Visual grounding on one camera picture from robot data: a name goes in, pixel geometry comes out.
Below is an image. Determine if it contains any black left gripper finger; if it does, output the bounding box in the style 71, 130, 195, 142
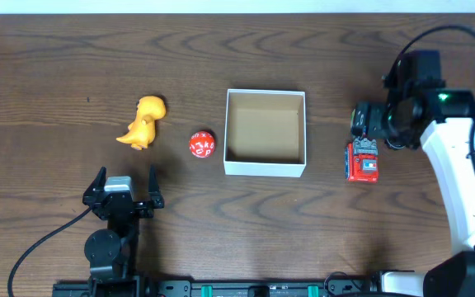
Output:
148, 165, 161, 198
92, 167, 106, 193

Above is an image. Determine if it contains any red toy robot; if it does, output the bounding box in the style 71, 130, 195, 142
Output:
345, 138, 379, 183

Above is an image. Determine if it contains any white cardboard box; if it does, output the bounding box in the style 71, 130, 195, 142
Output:
223, 89, 307, 177

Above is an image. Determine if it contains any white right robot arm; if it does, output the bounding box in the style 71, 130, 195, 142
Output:
308, 50, 475, 296

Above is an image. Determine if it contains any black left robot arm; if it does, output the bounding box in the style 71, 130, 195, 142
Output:
82, 167, 164, 281

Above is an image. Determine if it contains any orange toy dinosaur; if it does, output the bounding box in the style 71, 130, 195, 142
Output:
116, 96, 167, 150

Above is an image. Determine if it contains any red ball with white letters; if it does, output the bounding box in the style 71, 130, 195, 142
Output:
189, 130, 216, 158

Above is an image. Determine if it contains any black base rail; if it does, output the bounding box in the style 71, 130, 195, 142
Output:
51, 276, 379, 297

